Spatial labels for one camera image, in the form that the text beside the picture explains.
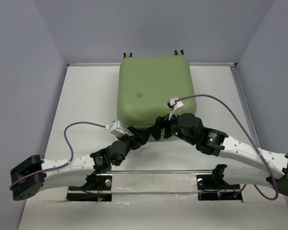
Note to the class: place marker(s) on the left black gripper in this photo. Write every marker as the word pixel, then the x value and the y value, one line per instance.
pixel 141 135

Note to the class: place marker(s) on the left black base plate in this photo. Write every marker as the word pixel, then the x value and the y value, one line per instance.
pixel 98 188

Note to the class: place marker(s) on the green hard-shell suitcase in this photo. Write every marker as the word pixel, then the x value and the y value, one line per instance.
pixel 146 84

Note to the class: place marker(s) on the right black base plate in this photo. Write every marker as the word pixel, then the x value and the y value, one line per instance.
pixel 212 186

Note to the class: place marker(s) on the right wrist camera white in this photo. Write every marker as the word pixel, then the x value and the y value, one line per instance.
pixel 176 107

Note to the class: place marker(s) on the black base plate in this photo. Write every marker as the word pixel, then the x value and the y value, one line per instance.
pixel 212 186
pixel 98 188

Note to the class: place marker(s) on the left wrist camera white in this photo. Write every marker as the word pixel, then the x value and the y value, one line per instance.
pixel 116 129

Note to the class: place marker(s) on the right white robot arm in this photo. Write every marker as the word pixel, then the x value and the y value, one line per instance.
pixel 261 167

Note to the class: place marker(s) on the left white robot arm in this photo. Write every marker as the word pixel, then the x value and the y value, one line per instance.
pixel 35 174

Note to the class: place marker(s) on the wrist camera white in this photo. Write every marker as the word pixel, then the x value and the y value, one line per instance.
pixel 116 129
pixel 176 107

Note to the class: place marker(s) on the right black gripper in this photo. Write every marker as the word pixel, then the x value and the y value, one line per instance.
pixel 155 130

